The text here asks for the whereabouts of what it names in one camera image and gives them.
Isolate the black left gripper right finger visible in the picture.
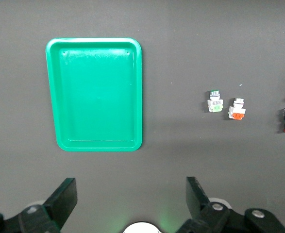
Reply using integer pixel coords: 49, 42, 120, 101
176, 176, 285, 233

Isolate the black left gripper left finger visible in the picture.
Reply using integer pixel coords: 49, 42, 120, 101
0, 177, 78, 233

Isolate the white button orange contact block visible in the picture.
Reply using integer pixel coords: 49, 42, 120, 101
228, 98, 246, 120

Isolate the white button green contact block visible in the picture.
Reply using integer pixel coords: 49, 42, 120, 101
207, 89, 224, 113

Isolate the green plastic tray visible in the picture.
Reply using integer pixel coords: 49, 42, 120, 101
45, 37, 143, 152

